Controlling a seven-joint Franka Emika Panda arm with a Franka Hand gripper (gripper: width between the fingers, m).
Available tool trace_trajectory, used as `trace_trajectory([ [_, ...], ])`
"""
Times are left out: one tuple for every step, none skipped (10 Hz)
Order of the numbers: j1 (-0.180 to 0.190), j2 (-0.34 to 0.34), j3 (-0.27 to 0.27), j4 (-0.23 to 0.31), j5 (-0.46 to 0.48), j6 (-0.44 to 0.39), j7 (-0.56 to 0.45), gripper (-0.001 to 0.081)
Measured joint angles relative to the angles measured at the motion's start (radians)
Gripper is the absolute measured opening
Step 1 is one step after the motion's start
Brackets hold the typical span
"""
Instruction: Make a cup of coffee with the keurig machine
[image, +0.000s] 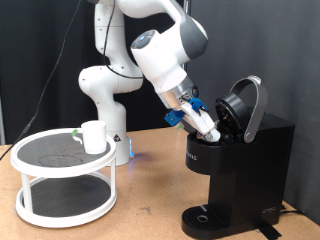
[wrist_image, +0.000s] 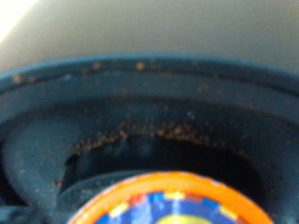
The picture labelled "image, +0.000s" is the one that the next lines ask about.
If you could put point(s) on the white two-tier turntable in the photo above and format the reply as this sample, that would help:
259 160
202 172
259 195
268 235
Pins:
63 166

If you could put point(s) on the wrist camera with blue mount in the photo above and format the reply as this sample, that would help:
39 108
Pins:
174 118

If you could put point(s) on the grey metal frame post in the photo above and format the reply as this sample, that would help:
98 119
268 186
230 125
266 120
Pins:
2 123

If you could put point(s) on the black Keurig coffee machine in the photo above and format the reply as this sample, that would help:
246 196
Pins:
253 160

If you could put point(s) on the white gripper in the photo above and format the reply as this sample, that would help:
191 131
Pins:
200 121

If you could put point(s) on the vertical metal pole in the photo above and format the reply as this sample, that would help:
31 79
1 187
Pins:
182 10

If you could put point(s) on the white mug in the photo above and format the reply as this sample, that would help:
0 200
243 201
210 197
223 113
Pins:
95 138

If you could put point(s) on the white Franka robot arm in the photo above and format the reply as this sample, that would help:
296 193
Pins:
160 63

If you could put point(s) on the black tape strip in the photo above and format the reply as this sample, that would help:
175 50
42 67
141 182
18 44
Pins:
270 231

